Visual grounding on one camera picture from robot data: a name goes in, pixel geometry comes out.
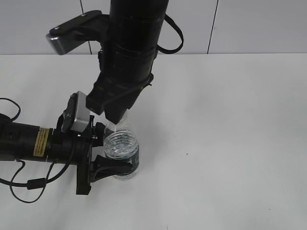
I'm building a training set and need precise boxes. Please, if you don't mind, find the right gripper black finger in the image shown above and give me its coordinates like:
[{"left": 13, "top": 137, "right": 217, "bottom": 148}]
[{"left": 105, "top": 105, "right": 127, "bottom": 124}]

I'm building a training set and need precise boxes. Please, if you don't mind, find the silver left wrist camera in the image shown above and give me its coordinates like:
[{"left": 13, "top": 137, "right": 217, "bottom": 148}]
[{"left": 61, "top": 91, "right": 90, "bottom": 133}]

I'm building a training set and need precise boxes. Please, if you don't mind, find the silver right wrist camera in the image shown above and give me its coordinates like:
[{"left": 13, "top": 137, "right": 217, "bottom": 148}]
[{"left": 46, "top": 10, "right": 109, "bottom": 55}]

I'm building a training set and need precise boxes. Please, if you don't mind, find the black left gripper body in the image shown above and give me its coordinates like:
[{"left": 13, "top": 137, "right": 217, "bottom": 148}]
[{"left": 49, "top": 115, "right": 94, "bottom": 195}]

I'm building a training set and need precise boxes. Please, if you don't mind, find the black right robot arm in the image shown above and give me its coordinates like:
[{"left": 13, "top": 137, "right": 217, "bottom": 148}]
[{"left": 86, "top": 0, "right": 168, "bottom": 124}]

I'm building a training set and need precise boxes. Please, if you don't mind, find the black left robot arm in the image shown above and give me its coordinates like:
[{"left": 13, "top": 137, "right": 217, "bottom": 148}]
[{"left": 0, "top": 115, "right": 135, "bottom": 195}]

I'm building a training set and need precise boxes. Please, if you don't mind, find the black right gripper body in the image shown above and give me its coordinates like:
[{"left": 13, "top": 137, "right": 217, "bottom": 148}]
[{"left": 86, "top": 73, "right": 154, "bottom": 114}]

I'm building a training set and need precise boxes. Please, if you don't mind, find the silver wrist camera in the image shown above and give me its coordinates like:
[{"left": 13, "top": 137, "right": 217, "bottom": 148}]
[
  {"left": 46, "top": 10, "right": 109, "bottom": 55},
  {"left": 61, "top": 91, "right": 90, "bottom": 133}
]

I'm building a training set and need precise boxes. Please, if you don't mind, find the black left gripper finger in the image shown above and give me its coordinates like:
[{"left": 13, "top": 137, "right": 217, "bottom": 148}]
[
  {"left": 90, "top": 155, "right": 133, "bottom": 183},
  {"left": 92, "top": 122, "right": 106, "bottom": 147}
]

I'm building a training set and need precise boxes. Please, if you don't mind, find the clear water bottle green label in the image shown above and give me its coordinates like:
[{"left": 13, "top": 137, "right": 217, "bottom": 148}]
[{"left": 103, "top": 111, "right": 140, "bottom": 180}]

